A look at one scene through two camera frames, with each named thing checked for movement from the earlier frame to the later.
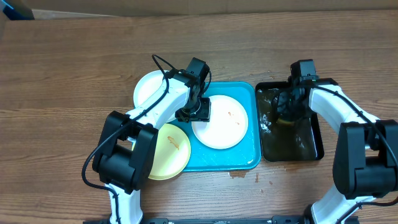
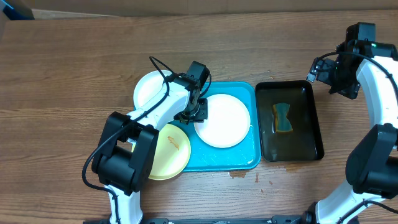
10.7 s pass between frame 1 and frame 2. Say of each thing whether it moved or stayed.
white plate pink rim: stayed
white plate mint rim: stayed
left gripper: stayed
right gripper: moved
